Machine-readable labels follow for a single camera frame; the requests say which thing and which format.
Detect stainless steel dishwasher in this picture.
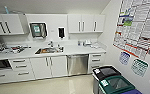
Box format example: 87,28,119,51
66,54,90,77

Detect dish soap bottle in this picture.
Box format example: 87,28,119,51
78,40,83,47

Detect black soap dispenser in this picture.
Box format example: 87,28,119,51
58,27,66,39

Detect chrome sink faucet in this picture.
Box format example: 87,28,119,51
47,40,55,49

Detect stainless steel sink basin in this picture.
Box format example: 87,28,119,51
34,46,65,55

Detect white sink base cabinet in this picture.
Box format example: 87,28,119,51
29,55,69,80

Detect grey paper towel dispenser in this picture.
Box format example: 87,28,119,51
29,22,48,40

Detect grey bin green lid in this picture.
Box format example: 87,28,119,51
98,75,136,94

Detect notice board with posters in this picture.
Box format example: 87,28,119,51
112,0,150,61

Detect wide white upper cabinet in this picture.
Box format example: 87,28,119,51
0,13,25,36

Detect blue spray bottle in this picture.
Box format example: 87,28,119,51
4,5,10,15

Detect wide white bottom drawer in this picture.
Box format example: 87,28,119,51
0,69,13,86

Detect white upper cabinet steel handles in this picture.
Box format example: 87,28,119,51
67,13,106,34

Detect blue bin wall sign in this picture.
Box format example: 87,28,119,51
118,50,131,66

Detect green bin wall sign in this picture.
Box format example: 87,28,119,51
130,58,149,78

